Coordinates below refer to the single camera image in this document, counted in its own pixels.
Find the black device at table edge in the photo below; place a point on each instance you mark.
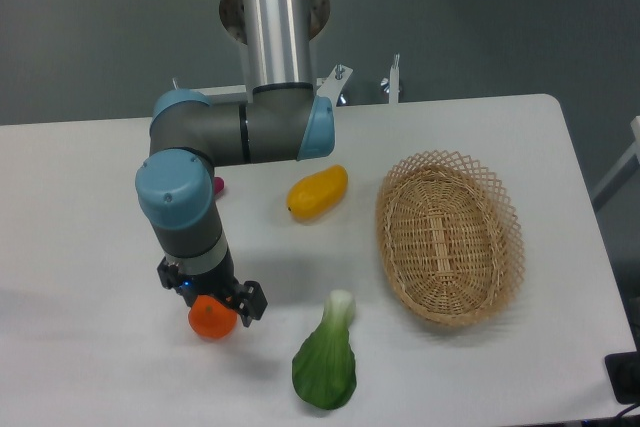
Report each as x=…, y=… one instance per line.
x=623, y=373

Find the white bracket with bolt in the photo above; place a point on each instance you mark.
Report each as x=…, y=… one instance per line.
x=391, y=86

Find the yellow mango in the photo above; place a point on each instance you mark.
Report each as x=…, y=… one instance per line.
x=315, y=194

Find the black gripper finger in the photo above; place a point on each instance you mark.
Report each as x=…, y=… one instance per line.
x=172, y=279
x=248, y=301

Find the orange fruit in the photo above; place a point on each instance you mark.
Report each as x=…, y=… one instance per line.
x=210, y=319

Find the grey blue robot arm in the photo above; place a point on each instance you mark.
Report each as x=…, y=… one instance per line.
x=283, y=118

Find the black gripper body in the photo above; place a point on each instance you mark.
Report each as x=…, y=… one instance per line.
x=211, y=272

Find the purple sweet potato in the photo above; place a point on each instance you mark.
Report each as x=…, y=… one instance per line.
x=219, y=186

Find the woven wicker basket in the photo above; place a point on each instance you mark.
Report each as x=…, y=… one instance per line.
x=449, y=238

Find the white frame at right edge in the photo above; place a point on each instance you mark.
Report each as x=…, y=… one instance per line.
x=620, y=172

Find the green bok choy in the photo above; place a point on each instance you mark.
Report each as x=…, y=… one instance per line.
x=324, y=368

